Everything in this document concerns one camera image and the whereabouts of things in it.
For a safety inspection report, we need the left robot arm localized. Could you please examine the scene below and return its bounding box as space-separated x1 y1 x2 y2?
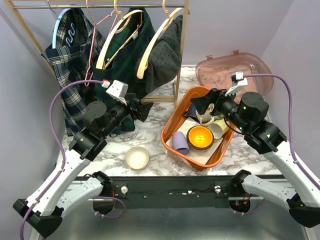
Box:
13 93 153 239

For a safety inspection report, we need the navy beige plaid skirt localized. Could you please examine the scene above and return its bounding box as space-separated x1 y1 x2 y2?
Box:
41 8 105 136

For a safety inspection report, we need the floral green-inside mug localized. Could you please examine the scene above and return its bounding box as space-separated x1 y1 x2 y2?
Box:
195 103 221 127

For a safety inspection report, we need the wooden hanger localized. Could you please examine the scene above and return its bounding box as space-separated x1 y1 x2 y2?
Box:
136 0 183 80
95 0 144 70

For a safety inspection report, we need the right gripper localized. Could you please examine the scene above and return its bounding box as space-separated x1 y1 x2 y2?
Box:
190 85 249 133

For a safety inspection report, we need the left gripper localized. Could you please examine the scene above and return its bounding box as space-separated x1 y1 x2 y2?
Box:
101 92 154 138

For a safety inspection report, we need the white bowl on table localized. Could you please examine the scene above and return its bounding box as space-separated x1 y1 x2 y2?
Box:
125 146 150 170

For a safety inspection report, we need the green plaid skirt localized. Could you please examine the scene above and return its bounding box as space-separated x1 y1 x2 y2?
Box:
93 7 157 133

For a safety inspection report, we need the wooden clothes rack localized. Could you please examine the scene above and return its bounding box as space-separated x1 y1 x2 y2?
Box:
3 0 191 103

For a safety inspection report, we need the dark grey dotted skirt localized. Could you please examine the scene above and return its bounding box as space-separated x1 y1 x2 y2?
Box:
136 15 183 97

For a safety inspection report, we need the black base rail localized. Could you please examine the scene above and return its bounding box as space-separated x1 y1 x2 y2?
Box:
100 175 248 209

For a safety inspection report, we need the lavender cup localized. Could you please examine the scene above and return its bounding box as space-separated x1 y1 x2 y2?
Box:
171 131 190 156

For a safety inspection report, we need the dark blue mug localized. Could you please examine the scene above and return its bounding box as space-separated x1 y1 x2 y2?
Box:
184 104 198 121

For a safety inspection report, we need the pink wire hanger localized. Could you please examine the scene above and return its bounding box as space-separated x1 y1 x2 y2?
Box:
84 0 118 87

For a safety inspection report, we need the light blue hanger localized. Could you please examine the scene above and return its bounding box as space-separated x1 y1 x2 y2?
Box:
51 8 71 49

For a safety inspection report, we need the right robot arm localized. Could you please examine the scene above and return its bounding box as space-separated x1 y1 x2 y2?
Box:
190 88 320 228

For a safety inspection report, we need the orange plastic bin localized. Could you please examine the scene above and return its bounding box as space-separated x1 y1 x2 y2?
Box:
160 86 235 172

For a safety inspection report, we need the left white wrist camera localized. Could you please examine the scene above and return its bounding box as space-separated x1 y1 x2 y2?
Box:
106 80 129 106

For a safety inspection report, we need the yellow bowl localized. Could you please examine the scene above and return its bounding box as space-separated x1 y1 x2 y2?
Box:
186 125 215 151

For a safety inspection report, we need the pale yellow cup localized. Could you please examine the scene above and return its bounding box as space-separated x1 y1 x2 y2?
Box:
208 118 229 140

